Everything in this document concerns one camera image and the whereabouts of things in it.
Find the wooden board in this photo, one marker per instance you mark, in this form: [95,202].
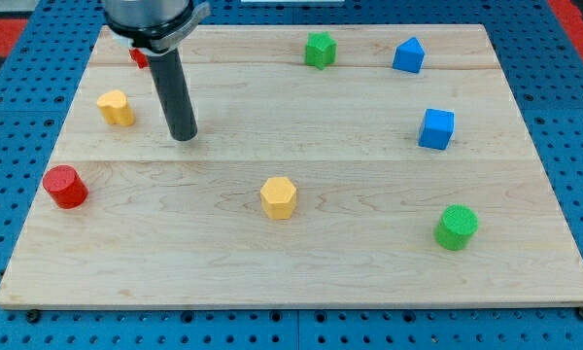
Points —
[179,225]

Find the blue triangle block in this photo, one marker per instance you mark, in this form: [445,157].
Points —
[409,56]

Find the yellow hexagon block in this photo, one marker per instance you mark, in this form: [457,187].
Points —
[278,197]

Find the green star block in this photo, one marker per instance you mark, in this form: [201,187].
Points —
[320,50]

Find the blue cube block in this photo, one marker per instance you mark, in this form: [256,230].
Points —
[436,129]

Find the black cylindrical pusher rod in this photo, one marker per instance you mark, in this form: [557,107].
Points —
[173,94]

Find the green cylinder block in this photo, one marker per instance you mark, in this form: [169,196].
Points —
[456,226]

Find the red block behind rod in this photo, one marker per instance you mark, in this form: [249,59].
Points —
[139,58]

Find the yellow heart block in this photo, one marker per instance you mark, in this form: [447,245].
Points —
[115,109]

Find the red cylinder block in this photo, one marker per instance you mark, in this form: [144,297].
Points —
[65,186]

